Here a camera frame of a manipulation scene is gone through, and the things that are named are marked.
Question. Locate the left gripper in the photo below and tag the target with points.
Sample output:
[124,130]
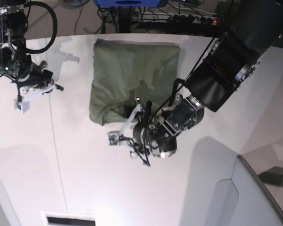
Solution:
[142,134]

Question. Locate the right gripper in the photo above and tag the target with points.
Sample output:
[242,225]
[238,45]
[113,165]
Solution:
[33,75]

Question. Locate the green t-shirt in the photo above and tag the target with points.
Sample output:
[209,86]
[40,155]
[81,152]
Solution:
[124,71]

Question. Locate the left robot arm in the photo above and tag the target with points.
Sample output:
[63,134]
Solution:
[232,59]

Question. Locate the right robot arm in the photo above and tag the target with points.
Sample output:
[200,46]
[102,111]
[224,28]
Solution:
[15,57]

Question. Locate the black power strip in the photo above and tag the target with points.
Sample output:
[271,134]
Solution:
[190,19]

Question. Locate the blue box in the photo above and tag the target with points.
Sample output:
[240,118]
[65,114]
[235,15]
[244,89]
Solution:
[127,3]

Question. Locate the black table leg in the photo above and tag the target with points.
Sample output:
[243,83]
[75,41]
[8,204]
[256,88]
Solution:
[124,16]

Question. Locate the white slotted plate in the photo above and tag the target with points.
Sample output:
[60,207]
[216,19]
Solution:
[67,219]

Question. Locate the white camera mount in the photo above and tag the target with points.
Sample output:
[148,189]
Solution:
[27,93]
[117,138]

